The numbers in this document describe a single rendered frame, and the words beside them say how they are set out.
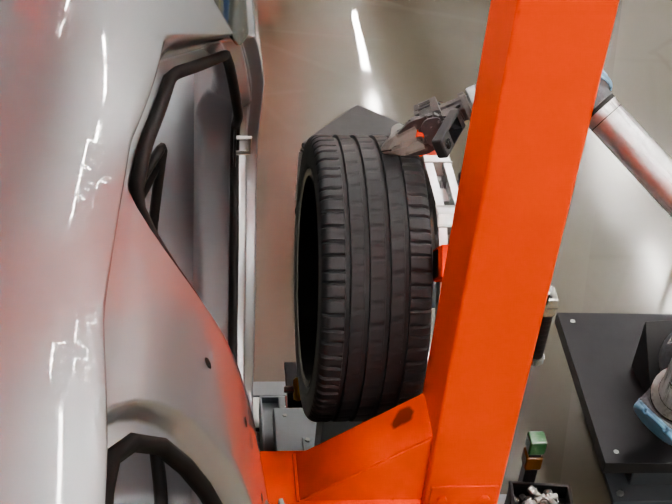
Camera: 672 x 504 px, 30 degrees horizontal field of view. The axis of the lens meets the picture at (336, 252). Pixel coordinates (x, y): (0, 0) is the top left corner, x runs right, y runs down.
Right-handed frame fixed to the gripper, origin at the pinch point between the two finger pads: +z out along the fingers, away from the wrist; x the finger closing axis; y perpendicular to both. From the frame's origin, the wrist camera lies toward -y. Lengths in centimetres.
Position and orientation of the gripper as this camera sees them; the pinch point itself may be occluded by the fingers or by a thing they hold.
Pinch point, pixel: (387, 150)
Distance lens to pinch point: 272.2
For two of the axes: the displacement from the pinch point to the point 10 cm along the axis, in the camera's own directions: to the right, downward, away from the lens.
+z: -9.1, 3.8, 1.7
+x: -4.0, -7.2, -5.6
